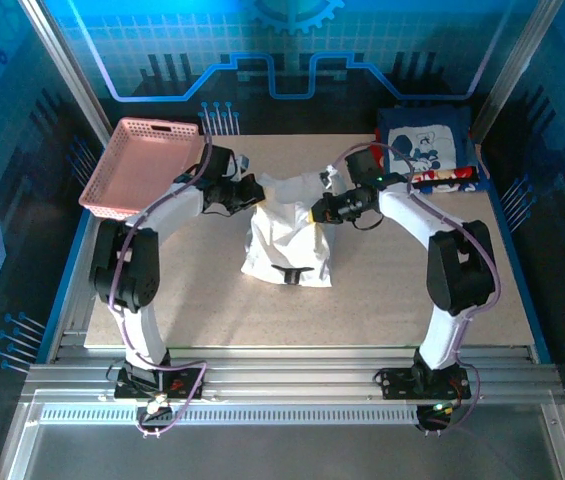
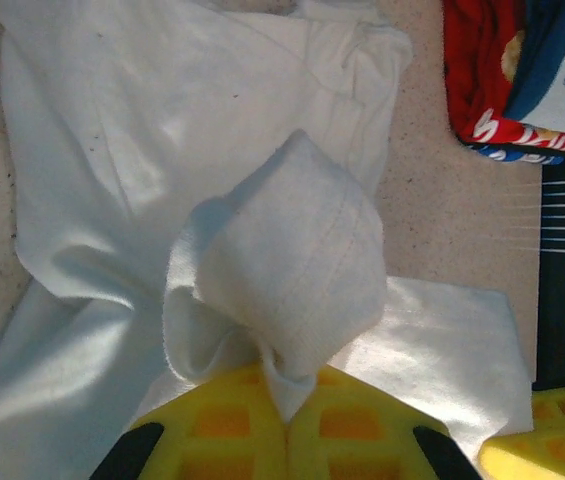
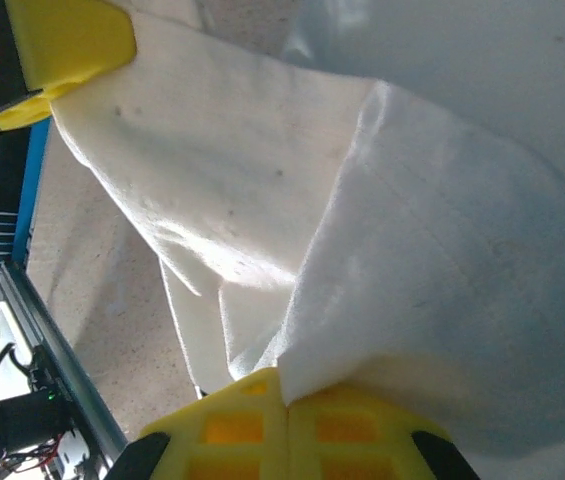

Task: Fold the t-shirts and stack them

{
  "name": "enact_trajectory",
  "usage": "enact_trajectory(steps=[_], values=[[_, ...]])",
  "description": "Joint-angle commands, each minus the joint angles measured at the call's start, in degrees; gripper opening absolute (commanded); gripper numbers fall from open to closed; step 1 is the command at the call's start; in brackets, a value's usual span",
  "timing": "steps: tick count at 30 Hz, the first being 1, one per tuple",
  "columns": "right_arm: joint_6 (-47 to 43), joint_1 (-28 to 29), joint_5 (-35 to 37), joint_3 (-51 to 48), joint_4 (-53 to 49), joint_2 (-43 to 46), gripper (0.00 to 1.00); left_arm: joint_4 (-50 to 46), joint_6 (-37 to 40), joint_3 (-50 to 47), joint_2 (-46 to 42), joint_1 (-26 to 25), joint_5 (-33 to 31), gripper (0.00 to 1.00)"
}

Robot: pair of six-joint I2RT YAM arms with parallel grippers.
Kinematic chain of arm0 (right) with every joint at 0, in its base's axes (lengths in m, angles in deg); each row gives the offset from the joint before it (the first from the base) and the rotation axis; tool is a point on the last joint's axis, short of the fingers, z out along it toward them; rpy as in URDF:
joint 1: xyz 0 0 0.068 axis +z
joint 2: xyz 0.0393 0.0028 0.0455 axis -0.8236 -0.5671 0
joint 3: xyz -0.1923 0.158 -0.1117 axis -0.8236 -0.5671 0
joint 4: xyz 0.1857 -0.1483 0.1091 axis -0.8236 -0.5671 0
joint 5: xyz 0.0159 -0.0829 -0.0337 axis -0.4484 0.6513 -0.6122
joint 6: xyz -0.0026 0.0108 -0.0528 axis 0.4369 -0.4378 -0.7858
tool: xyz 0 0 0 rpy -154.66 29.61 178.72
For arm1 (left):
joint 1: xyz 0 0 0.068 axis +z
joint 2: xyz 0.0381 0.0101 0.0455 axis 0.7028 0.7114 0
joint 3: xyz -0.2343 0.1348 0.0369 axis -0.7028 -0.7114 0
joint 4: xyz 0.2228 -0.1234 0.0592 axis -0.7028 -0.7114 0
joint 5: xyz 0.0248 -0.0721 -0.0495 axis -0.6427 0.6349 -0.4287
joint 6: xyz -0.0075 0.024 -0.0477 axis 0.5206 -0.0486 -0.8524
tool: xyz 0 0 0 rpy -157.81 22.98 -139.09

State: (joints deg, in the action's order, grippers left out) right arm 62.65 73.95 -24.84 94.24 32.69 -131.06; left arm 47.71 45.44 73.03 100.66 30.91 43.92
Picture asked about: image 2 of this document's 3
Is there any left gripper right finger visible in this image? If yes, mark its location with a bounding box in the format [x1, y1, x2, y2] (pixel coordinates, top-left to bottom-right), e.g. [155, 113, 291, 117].
[286, 364, 483, 480]

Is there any navy cartoon print t-shirt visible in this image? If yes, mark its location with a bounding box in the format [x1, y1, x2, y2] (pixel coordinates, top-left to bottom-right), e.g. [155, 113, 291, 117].
[504, 0, 565, 139]

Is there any white t-shirt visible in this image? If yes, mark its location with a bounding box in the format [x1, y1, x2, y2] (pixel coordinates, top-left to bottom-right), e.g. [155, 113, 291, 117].
[0, 0, 536, 480]

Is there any red folded t-shirt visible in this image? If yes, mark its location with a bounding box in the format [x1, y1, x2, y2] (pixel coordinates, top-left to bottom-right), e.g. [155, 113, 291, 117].
[441, 0, 565, 154]

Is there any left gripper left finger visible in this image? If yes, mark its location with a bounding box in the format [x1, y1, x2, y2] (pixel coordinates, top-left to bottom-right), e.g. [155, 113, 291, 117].
[89, 363, 289, 480]

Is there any blue folded t-shirt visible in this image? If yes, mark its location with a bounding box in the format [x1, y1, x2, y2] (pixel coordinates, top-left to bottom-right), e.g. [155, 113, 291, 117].
[464, 141, 565, 167]

